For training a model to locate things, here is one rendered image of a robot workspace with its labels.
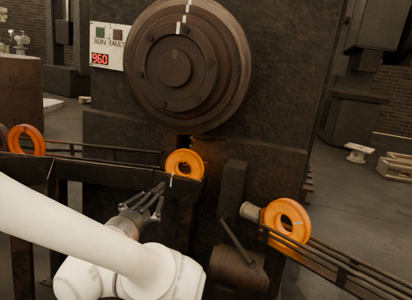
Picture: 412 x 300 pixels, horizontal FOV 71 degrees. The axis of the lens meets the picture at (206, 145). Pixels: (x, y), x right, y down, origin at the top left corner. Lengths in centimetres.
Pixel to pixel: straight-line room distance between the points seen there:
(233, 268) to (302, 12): 91
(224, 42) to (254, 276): 77
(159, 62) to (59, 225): 66
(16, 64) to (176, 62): 289
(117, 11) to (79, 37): 509
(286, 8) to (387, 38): 417
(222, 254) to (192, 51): 68
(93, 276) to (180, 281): 17
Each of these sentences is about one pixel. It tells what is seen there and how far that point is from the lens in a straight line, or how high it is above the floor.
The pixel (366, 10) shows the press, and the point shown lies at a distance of 515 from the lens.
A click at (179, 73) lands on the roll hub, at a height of 110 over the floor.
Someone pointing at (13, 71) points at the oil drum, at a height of 74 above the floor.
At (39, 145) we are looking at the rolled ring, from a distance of 149.
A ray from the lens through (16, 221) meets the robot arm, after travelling 44.
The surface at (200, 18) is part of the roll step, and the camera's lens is 101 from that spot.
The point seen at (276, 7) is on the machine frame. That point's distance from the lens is 116.
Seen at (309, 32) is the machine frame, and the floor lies 129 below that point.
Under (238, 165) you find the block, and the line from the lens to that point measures 107.
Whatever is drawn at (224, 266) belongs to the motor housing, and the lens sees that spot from 107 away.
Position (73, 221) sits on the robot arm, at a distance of 45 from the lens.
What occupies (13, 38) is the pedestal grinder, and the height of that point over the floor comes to 91.
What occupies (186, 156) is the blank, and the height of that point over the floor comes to 79.
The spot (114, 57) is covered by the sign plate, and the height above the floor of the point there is 111.
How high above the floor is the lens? 117
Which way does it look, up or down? 17 degrees down
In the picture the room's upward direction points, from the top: 8 degrees clockwise
